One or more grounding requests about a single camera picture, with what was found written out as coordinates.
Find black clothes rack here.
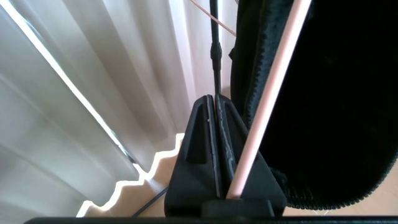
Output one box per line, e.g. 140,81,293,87
132,0,223,218

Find beige curtain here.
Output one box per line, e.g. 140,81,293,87
0,0,240,224

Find black shorts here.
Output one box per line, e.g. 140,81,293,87
229,0,398,210

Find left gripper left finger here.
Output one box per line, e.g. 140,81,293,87
164,95,222,218

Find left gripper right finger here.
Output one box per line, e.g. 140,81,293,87
215,93,287,217

